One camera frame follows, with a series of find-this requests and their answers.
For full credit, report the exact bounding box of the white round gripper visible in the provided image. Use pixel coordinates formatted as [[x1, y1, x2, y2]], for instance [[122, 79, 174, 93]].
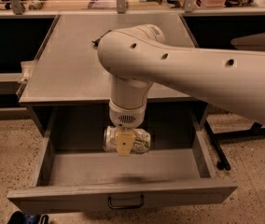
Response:
[[109, 101, 146, 156]]

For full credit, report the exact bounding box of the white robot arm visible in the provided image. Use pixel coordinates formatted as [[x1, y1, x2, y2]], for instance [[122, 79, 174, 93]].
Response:
[[97, 24, 265, 156]]

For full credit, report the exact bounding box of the open grey top drawer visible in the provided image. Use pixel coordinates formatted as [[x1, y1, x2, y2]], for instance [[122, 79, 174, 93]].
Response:
[[7, 104, 237, 214]]

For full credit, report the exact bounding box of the grey drawer cabinet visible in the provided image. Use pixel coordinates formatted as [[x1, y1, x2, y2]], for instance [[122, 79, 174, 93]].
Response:
[[16, 12, 221, 135]]

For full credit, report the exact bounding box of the dark grey side table top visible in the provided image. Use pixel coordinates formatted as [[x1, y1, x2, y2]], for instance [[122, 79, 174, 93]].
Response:
[[230, 33, 265, 51]]

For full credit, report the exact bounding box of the dark snack bar wrapper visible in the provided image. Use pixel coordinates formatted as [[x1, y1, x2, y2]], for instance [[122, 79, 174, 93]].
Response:
[[92, 30, 111, 47]]

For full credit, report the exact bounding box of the blue black object on floor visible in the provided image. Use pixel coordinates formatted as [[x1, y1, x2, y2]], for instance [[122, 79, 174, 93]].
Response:
[[7, 211, 49, 224]]

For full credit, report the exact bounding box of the black metal drawer handle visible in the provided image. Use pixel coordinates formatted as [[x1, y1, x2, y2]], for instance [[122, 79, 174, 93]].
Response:
[[107, 194, 145, 210]]

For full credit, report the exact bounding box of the black table leg frame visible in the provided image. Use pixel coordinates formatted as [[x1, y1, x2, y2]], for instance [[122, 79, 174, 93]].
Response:
[[204, 121, 265, 171]]

